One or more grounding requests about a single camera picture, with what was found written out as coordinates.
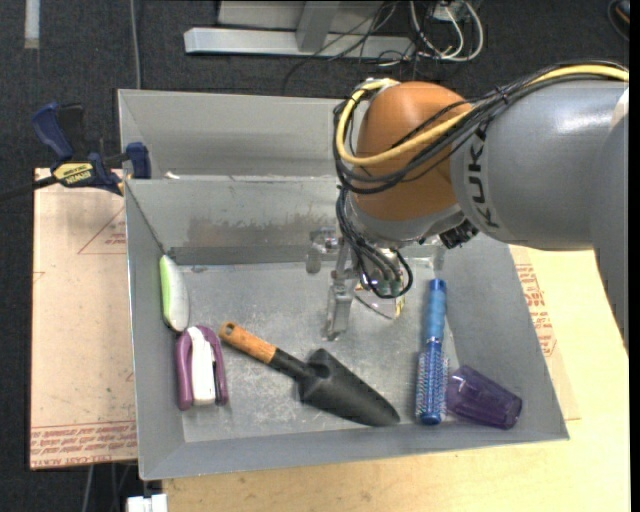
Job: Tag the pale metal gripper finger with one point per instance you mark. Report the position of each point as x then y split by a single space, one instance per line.
334 320
348 312

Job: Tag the grey metal bin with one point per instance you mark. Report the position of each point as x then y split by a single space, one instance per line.
280 310

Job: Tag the blue round hairbrush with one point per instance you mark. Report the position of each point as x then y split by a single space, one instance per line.
432 370

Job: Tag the purple and white stapler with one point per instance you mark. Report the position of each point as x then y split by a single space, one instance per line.
200 370

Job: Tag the purple plastic cup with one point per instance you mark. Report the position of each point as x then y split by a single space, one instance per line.
482 397

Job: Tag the green and white scrub brush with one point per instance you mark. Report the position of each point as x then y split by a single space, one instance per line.
172 295

